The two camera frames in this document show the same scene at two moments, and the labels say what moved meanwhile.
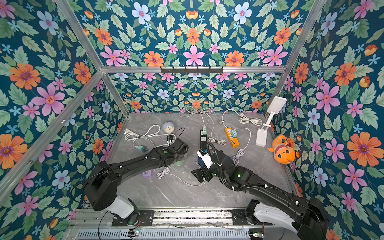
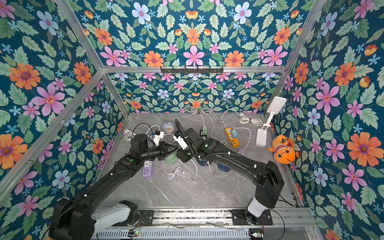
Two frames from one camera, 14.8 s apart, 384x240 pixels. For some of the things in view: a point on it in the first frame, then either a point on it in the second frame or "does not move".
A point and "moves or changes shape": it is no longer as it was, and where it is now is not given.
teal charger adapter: (234, 134) does not move
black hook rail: (191, 70) does not move
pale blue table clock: (168, 127) does not move
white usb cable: (236, 159) does not move
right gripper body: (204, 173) → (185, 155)
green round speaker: (178, 163) moves or changes shape
